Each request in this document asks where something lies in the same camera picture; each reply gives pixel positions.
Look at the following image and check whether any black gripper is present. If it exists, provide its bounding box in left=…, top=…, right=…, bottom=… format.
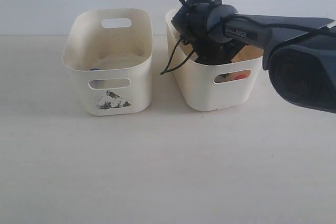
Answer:
left=193, top=37, right=246, bottom=65

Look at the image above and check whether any plain cream plastic bin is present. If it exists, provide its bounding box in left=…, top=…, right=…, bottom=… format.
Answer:
left=164, top=8, right=263, bottom=112

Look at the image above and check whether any cream bin with mountain print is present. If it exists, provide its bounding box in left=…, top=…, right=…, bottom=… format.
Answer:
left=61, top=8, right=153, bottom=116

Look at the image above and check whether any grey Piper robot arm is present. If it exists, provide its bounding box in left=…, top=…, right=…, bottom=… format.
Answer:
left=171, top=0, right=335, bottom=113

